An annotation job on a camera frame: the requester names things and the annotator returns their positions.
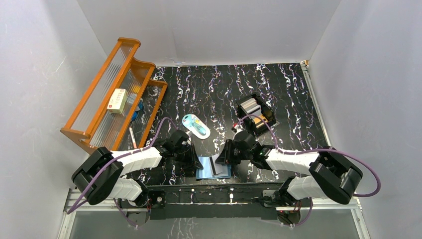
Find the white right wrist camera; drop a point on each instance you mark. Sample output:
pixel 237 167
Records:
pixel 237 128

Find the orange wooden shelf rack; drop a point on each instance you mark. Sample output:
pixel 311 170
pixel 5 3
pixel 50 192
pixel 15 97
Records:
pixel 91 126

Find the blue oval blister package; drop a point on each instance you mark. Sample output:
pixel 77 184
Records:
pixel 196 126

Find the pink pen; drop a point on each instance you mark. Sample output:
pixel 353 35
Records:
pixel 132 137

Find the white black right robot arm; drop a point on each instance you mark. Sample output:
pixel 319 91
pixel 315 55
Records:
pixel 325 174

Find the stack of credit cards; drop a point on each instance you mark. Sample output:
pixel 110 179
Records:
pixel 251 106

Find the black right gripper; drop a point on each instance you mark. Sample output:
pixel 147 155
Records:
pixel 225 156

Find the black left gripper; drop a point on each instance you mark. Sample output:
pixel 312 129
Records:
pixel 190 155

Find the blue leather card holder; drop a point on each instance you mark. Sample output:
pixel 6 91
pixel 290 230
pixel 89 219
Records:
pixel 206 172

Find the white card grey stripe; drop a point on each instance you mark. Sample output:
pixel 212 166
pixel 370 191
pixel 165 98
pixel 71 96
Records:
pixel 216 168

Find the white medicine box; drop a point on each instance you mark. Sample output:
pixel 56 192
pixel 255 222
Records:
pixel 117 101

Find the blue item on shelf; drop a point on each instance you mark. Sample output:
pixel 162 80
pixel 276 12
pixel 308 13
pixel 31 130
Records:
pixel 138 110

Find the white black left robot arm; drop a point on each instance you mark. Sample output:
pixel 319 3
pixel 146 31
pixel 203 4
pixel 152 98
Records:
pixel 101 176

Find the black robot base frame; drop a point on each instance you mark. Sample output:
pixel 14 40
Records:
pixel 238 200

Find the black card storage box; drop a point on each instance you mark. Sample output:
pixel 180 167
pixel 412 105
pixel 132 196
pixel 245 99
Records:
pixel 255 123

